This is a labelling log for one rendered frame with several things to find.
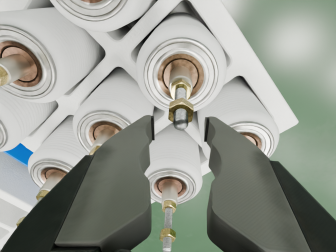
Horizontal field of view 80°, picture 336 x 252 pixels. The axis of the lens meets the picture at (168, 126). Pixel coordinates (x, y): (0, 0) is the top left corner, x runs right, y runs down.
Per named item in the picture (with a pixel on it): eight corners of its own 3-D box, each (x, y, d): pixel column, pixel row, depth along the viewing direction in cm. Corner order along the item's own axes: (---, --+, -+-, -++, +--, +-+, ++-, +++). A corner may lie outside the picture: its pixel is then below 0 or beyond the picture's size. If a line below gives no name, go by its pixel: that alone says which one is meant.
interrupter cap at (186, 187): (206, 186, 30) (207, 190, 29) (169, 207, 33) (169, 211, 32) (170, 158, 27) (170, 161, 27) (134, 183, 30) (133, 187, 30)
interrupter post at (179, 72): (180, 91, 22) (179, 104, 19) (164, 75, 21) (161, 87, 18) (197, 76, 21) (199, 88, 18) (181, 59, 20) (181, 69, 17)
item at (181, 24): (179, 79, 40) (178, 131, 24) (142, 42, 36) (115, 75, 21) (218, 43, 36) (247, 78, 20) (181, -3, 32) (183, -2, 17)
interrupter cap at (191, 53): (178, 120, 24) (178, 123, 23) (129, 74, 21) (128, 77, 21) (232, 76, 21) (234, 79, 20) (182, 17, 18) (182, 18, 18)
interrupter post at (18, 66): (38, 68, 21) (17, 78, 19) (23, 79, 22) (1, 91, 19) (19, 47, 20) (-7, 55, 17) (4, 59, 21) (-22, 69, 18)
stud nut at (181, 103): (190, 121, 15) (191, 127, 15) (168, 119, 15) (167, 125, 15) (194, 97, 14) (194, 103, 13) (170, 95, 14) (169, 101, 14)
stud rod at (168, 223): (174, 195, 29) (173, 251, 22) (169, 198, 29) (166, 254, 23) (169, 191, 28) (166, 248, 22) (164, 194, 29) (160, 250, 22)
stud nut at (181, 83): (188, 100, 18) (189, 104, 18) (170, 98, 18) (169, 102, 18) (191, 79, 17) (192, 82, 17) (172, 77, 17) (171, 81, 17)
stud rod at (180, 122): (185, 88, 20) (187, 131, 13) (174, 87, 20) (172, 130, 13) (186, 78, 19) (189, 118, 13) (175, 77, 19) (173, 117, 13)
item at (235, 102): (185, 99, 42) (188, 157, 27) (211, 57, 37) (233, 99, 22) (224, 118, 44) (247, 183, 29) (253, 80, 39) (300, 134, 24)
